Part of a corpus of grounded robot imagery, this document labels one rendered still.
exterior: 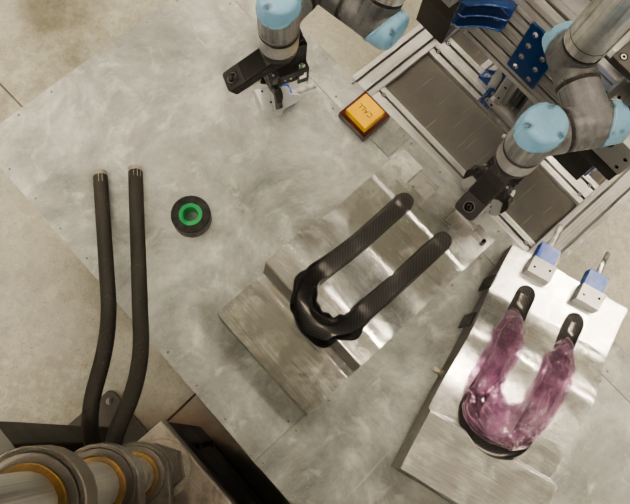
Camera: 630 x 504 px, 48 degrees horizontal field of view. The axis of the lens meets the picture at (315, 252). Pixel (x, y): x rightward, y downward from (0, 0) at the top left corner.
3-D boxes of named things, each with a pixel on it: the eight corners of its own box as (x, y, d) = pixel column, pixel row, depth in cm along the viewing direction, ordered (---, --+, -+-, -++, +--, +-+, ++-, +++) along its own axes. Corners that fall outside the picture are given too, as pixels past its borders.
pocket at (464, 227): (456, 211, 144) (461, 205, 141) (475, 229, 144) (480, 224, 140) (441, 225, 143) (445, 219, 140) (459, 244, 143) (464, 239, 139)
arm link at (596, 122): (620, 71, 117) (557, 80, 116) (640, 132, 115) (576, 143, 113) (599, 93, 125) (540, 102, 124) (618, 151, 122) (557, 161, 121)
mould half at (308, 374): (396, 164, 152) (407, 138, 139) (482, 251, 148) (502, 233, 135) (218, 318, 142) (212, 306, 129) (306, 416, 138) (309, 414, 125)
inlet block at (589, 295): (591, 249, 147) (603, 242, 141) (613, 261, 146) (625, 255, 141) (565, 302, 143) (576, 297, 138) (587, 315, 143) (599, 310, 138)
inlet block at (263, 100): (310, 81, 156) (311, 69, 151) (318, 100, 155) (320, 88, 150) (254, 101, 154) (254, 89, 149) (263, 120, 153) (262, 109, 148)
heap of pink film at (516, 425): (502, 301, 140) (515, 293, 132) (583, 347, 138) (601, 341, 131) (442, 417, 133) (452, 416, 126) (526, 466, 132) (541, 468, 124)
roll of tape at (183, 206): (205, 242, 145) (203, 237, 142) (167, 231, 146) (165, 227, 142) (216, 206, 148) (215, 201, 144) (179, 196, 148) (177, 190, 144)
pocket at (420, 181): (419, 173, 146) (423, 167, 143) (437, 192, 145) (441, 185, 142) (404, 187, 145) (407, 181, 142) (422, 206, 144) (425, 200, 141)
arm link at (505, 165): (525, 177, 122) (490, 145, 123) (517, 186, 126) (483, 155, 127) (553, 149, 123) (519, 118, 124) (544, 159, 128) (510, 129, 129)
